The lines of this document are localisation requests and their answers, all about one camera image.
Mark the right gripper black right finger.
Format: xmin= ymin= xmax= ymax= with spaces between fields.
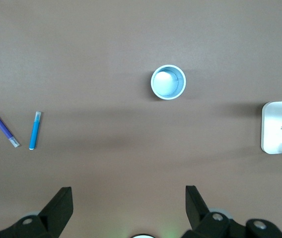
xmin=180 ymin=185 xmax=282 ymax=238

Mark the light blue plastic cup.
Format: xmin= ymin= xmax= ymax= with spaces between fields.
xmin=150 ymin=64 xmax=187 ymax=101

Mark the purple marker with clear cap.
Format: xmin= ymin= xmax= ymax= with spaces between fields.
xmin=0 ymin=112 xmax=20 ymax=148

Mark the white stand with square base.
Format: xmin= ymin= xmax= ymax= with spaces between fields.
xmin=261 ymin=100 xmax=282 ymax=161

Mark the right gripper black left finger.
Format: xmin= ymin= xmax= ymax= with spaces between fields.
xmin=0 ymin=186 xmax=73 ymax=238

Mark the blue marker with clear cap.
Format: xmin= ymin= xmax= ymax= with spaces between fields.
xmin=29 ymin=111 xmax=42 ymax=150

